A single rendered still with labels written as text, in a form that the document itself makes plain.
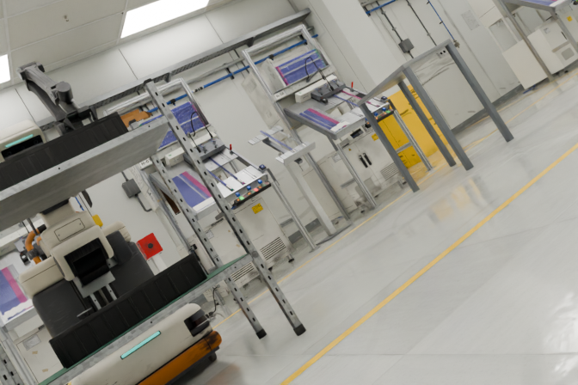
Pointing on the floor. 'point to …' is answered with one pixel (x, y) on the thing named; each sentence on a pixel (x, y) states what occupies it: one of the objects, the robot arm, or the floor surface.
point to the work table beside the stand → (430, 108)
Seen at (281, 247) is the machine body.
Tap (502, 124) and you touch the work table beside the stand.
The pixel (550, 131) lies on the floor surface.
